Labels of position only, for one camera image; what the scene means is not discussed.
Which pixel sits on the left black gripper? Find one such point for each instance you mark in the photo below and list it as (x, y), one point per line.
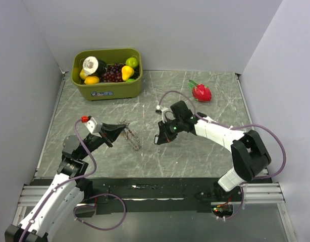
(112, 132)

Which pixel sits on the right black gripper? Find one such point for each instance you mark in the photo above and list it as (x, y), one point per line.
(165, 136)

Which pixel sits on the black key tag with key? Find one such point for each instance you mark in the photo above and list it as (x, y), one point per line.
(156, 140)

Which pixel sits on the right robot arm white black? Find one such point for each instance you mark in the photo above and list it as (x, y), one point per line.
(249, 154)

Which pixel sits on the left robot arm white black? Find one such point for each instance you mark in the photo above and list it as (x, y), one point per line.
(69, 187)

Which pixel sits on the olive green plastic bin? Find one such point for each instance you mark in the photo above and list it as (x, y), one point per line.
(107, 90)

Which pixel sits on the yellow lemon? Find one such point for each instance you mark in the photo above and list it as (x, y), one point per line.
(91, 80)

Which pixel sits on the red dragon fruit toy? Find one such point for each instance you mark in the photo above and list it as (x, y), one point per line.
(200, 92)

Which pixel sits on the dark red grape bunch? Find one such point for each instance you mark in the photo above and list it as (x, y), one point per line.
(114, 75)

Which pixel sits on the yellow fruit at bin left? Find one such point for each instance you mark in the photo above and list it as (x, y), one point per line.
(82, 75)

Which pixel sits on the yellow pear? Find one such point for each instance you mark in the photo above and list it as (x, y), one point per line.
(127, 72)

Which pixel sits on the white cut coconut half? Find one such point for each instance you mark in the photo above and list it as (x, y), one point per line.
(90, 65)

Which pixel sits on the green apple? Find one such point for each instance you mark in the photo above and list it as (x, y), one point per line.
(132, 62)

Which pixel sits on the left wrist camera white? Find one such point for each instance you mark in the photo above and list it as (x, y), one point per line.
(93, 124)

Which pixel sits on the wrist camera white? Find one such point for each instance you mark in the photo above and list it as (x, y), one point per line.
(93, 124)
(161, 109)

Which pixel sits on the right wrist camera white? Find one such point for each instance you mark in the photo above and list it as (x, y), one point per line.
(161, 109)

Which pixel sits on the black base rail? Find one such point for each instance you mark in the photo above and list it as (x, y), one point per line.
(112, 195)

